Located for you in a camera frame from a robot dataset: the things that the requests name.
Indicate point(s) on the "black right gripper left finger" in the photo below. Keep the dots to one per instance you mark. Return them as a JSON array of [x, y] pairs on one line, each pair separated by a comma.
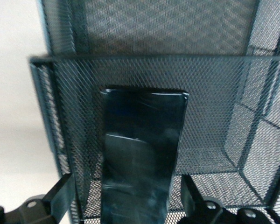
[[63, 198]]

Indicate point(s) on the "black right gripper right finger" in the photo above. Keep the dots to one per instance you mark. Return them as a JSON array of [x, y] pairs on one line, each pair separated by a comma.
[[190, 198]]

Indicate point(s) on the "black slab smartphone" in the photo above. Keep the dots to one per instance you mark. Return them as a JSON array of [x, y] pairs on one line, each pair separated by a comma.
[[140, 151]]

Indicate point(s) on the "black mesh two-tier tray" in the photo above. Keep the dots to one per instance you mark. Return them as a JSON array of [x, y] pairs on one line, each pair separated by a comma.
[[212, 93]]

